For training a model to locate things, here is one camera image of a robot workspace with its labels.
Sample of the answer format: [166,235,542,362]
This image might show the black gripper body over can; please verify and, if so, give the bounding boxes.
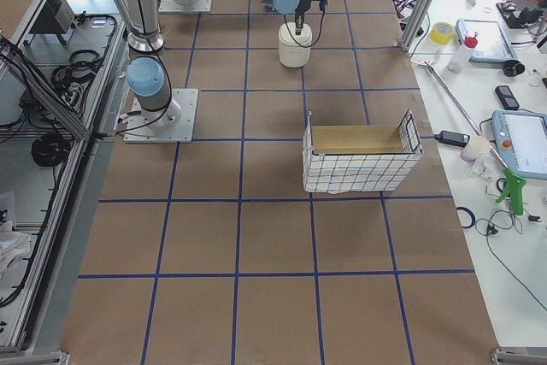
[294,0,328,23]

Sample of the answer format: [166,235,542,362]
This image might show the white trash can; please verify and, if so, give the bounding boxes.
[278,22,313,68]

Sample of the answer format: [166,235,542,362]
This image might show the yellow tape roll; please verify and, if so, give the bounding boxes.
[429,21,456,45]

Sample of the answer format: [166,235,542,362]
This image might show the checkered cloth lined box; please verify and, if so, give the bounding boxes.
[303,109,423,194]

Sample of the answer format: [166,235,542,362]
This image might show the clear bottle red cap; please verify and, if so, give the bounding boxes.
[447,32,478,74]

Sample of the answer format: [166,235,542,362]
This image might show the teach pendant far back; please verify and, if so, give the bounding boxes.
[456,19,517,63]

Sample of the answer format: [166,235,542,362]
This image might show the teach pendant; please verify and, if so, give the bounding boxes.
[456,19,517,63]
[491,110,546,180]

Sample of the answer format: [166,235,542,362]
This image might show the black small adapter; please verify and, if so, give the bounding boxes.
[434,130,470,148]

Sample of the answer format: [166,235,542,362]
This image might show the black phone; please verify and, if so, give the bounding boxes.
[495,85,520,111]

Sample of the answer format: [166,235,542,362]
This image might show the paper cup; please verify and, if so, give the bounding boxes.
[460,135,491,162]

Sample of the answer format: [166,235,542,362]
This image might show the grey electrical box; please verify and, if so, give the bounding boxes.
[25,0,75,45]

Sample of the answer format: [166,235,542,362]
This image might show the teach pendant near front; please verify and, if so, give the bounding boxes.
[491,110,546,180]

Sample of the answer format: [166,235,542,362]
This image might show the blue tape ring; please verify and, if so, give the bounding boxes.
[455,206,476,230]

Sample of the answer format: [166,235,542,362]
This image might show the green handled reach grabber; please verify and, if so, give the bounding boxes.
[417,61,526,215]

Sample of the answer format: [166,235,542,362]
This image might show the coiled black cable bundle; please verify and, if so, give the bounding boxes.
[30,131,70,168]

